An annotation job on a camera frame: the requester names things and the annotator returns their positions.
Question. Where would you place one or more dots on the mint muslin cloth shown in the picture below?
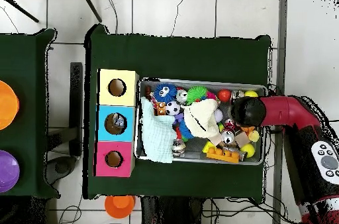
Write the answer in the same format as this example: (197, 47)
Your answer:
(156, 134)

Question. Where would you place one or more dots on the cream muslin cloth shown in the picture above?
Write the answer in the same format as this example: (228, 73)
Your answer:
(201, 118)

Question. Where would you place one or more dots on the crushed clear plastic bottle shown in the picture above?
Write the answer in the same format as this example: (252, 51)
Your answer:
(119, 122)

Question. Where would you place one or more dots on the long orange toy block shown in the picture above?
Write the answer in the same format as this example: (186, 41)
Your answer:
(223, 155)

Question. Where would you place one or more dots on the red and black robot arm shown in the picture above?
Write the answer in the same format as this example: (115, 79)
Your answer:
(249, 111)

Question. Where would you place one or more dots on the wooden box with three holes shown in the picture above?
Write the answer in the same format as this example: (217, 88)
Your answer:
(103, 155)

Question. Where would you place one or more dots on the black and white soccer ball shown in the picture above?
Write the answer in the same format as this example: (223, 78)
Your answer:
(173, 108)

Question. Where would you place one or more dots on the blue spiky ball with eyes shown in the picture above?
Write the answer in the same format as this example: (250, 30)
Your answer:
(170, 94)

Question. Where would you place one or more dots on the green spiky rubber ball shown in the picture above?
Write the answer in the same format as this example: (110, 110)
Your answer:
(196, 93)

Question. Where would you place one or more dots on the dark green tablecloth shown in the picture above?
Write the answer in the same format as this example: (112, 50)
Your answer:
(172, 57)
(34, 88)

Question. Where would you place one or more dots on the red rubber ball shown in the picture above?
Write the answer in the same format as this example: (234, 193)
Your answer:
(224, 95)

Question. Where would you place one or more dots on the red soda can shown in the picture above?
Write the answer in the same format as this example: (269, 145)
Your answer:
(228, 136)

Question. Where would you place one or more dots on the orange mini basketball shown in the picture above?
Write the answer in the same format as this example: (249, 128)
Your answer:
(247, 129)

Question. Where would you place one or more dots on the large yellow ball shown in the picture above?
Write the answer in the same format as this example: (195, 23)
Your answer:
(250, 94)

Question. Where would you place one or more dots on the small yellow ball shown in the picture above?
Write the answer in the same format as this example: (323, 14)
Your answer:
(247, 150)

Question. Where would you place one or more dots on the orange plastic cup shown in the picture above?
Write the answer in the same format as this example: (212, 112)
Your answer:
(119, 206)

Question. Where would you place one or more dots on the grey round stand base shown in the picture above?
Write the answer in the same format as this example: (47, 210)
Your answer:
(62, 167)

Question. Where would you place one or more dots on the black stand legs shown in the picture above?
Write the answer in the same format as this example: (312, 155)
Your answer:
(90, 5)

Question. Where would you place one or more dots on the orange plastic bowl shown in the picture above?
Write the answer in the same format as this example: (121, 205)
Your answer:
(6, 106)

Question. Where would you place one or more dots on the purple plastic bowl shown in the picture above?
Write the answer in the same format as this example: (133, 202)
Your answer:
(8, 171)

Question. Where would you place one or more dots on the black floor post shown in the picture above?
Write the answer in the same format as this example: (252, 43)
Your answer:
(76, 102)

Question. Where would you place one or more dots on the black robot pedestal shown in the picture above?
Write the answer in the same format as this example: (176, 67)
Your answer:
(172, 212)

